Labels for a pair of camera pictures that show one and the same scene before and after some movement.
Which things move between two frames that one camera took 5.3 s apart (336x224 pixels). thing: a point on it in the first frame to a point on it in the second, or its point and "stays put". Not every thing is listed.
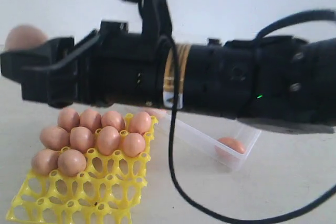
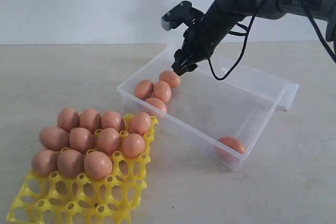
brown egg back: (24, 36) to (98, 165)
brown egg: (44, 161) stays put
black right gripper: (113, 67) to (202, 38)
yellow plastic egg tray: (105, 191) stays put
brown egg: (82, 139) stays put
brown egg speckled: (141, 124) stays put
